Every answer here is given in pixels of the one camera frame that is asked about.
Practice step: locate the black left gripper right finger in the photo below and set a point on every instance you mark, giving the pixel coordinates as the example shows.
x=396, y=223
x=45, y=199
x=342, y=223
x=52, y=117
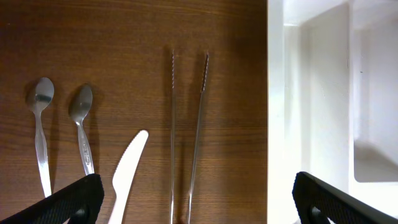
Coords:
x=319, y=202

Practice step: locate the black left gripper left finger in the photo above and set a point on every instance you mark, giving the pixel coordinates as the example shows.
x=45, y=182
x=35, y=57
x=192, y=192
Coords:
x=79, y=202

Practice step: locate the white plastic knife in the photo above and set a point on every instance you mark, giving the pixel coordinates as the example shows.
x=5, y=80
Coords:
x=124, y=175

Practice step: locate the small steel teaspoon right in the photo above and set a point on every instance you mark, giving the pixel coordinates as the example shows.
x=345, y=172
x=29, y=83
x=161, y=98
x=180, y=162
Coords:
x=79, y=108

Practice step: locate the small steel teaspoon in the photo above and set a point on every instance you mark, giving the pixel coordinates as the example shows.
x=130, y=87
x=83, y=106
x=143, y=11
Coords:
x=79, y=108
x=38, y=98

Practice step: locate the small steel teaspoon left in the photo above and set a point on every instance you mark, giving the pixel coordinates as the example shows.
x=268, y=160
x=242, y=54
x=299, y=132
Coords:
x=38, y=98

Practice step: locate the white cutlery tray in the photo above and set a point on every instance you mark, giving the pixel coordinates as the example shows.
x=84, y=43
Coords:
x=332, y=101

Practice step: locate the long steel tongs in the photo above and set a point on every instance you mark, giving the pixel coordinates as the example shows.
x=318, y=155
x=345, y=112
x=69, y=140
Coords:
x=185, y=135

